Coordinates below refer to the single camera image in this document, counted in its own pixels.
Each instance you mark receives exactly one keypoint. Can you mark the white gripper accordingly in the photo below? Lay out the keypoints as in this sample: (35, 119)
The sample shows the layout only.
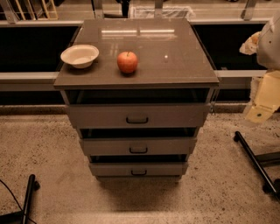
(269, 48)

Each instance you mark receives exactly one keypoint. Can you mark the grey top drawer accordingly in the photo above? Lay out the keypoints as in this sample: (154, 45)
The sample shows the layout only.
(137, 116)

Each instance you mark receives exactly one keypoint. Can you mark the grey drawer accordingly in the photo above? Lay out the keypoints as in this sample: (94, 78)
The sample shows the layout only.
(137, 116)
(138, 169)
(138, 146)

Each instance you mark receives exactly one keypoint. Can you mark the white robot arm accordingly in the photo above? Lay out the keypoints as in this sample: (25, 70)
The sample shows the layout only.
(267, 52)

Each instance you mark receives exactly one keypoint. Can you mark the grey drawer cabinet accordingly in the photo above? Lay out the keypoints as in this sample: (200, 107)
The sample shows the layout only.
(172, 69)

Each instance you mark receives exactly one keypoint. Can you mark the grey middle drawer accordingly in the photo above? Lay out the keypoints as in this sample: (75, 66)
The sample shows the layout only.
(138, 146)

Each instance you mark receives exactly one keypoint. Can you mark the grey bottom drawer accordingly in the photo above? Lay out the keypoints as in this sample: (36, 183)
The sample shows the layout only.
(138, 169)

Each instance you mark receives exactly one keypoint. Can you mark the black stand leg right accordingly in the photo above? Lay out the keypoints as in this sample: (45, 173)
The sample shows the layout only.
(270, 186)

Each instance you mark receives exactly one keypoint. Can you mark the black stand leg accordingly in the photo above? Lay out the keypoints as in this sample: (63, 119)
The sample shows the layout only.
(22, 216)
(270, 186)

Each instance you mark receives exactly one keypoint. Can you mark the red apple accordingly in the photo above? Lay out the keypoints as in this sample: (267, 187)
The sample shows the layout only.
(127, 62)

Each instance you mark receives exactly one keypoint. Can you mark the clear plastic bin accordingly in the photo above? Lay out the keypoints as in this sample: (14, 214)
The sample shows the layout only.
(146, 11)

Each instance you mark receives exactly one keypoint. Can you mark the white bowl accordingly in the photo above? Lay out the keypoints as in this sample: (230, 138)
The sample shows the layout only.
(80, 56)

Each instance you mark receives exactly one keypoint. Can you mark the wooden rack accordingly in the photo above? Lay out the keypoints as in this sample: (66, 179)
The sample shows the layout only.
(33, 9)

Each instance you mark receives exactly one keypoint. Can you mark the black stand leg left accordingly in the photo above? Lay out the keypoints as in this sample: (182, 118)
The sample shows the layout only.
(22, 216)

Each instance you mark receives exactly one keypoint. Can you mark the metal railing frame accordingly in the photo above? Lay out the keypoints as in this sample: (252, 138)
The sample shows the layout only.
(73, 12)

